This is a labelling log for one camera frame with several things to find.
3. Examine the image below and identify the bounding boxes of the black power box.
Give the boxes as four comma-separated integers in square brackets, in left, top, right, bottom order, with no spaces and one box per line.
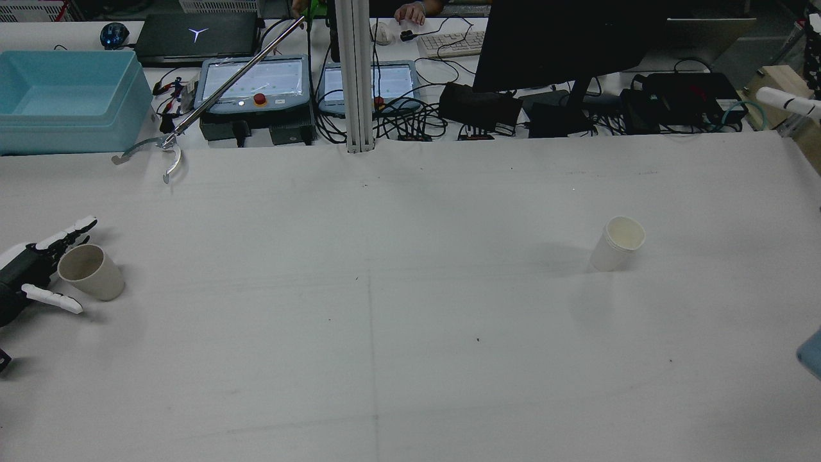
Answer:
[200,115,251,142]

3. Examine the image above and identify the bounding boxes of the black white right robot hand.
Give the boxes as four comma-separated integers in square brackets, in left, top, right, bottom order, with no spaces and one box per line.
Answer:
[756,87,821,121]

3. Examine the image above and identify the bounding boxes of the light blue plastic bin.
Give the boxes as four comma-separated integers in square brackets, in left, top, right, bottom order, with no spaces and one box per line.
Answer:
[0,50,153,156]

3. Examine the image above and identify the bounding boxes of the black power adapter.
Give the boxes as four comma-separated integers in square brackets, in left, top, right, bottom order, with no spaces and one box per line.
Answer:
[269,119,315,145]

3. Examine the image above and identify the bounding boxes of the wooden block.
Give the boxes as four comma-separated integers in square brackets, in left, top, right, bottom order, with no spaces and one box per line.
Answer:
[744,64,815,132]

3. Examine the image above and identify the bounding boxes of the black Huawei monitor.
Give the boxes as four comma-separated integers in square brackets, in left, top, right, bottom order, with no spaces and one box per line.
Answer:
[473,0,668,123]

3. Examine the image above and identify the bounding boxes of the red blue clip leads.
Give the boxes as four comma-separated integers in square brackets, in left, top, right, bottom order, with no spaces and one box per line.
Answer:
[153,76,193,117]

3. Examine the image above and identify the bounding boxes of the black cable tangle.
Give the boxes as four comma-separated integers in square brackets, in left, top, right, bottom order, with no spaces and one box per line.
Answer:
[375,83,450,139]

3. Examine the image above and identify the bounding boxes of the aluminium frame post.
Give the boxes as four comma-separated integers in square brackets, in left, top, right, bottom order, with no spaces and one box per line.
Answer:
[335,0,375,153]

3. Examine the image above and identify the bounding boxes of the black mouse with blue lights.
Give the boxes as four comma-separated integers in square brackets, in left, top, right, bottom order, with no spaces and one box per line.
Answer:
[100,22,130,50]

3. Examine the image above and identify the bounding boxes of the aluminium frame rail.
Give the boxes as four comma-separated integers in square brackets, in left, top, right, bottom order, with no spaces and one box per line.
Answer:
[777,106,821,139]

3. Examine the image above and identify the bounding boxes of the grey teach pendant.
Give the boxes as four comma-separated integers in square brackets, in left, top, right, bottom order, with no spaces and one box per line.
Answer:
[194,56,311,115]
[317,61,424,116]

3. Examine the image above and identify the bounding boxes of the white paper cup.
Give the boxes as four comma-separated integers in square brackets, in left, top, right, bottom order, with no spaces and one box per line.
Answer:
[589,216,647,273]

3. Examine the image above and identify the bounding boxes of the black box by monitor stand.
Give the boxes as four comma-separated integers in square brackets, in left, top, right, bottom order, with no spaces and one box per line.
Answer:
[529,103,597,139]

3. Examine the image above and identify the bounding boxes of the teal cable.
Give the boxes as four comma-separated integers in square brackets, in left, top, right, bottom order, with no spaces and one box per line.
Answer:
[722,99,768,131]

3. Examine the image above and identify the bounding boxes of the black laptop with Y logo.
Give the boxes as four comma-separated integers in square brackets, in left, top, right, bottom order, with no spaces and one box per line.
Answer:
[135,13,260,66]

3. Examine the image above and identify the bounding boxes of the white keyboard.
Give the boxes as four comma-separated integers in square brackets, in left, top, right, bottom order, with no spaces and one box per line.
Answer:
[418,31,486,58]

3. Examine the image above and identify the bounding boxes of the metal reacher grabber tool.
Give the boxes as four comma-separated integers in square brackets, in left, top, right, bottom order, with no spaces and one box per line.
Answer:
[111,0,328,185]

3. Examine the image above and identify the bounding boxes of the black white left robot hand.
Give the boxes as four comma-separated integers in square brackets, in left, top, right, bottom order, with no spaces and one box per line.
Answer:
[0,217,98,328]

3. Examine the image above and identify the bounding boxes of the beige paper cup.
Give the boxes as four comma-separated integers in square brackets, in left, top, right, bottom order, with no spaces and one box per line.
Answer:
[58,244,126,302]

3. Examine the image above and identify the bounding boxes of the black electronics box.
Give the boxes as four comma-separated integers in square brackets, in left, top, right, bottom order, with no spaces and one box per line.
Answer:
[619,72,748,132]

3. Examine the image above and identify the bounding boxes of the person in black shirt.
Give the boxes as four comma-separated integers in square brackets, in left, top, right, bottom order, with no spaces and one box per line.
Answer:
[393,0,444,26]

